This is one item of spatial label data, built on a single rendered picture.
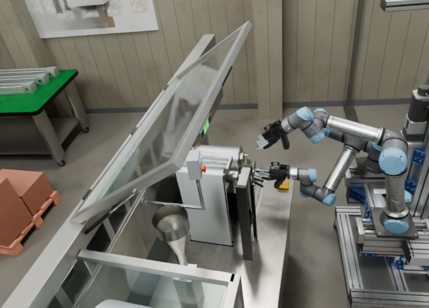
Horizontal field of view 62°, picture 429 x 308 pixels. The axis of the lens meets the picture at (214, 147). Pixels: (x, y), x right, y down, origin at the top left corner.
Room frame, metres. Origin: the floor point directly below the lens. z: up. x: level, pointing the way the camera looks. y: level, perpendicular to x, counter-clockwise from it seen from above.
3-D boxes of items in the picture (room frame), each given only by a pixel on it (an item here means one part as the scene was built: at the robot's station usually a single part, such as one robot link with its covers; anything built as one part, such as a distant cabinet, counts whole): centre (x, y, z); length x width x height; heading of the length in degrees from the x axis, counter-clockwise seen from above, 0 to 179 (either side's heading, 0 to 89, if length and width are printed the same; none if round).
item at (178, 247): (0.97, 0.21, 1.18); 0.14 x 0.14 x 0.57
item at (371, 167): (1.83, -1.09, 0.87); 0.15 x 0.15 x 0.10
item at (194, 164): (1.11, 0.08, 1.66); 0.07 x 0.07 x 0.10; 81
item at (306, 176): (1.54, -0.51, 1.11); 0.11 x 0.08 x 0.09; 70
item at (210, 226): (1.35, 0.13, 1.17); 0.34 x 0.05 x 0.54; 70
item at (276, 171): (1.59, -0.36, 1.12); 0.12 x 0.08 x 0.09; 70
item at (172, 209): (0.97, 0.21, 1.50); 0.14 x 0.14 x 0.06
